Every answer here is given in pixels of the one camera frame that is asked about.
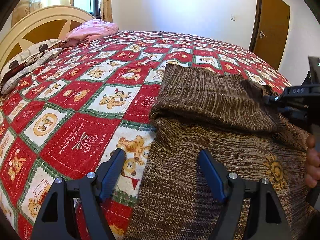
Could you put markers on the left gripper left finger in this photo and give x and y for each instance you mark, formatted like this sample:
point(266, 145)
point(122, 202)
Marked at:
point(56, 218)

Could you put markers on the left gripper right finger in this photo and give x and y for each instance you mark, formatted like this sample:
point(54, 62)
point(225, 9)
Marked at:
point(266, 217)

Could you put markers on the brown knit sweater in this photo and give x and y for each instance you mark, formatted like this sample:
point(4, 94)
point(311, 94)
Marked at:
point(197, 109)

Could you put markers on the person right hand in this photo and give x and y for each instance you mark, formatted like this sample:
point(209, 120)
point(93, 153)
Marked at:
point(312, 163)

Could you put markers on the brown wooden door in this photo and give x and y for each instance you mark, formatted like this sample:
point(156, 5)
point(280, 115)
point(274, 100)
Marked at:
point(271, 27)

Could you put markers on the red patchwork bear bedspread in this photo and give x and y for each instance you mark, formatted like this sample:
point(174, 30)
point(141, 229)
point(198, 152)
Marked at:
point(66, 117)

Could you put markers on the cartoon print pillow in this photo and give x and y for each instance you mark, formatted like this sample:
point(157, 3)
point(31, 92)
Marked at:
point(27, 61)

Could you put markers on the cream wooden headboard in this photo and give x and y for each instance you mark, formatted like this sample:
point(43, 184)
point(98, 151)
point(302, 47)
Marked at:
point(52, 22)

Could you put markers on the pink folded blanket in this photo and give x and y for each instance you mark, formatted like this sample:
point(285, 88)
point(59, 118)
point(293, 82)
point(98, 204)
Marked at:
point(90, 31)

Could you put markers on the beige patterned curtain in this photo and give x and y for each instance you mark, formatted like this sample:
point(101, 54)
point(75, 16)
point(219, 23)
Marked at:
point(106, 10)

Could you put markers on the white wall switch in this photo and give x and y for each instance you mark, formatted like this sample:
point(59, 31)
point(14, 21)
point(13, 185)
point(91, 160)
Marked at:
point(233, 17)

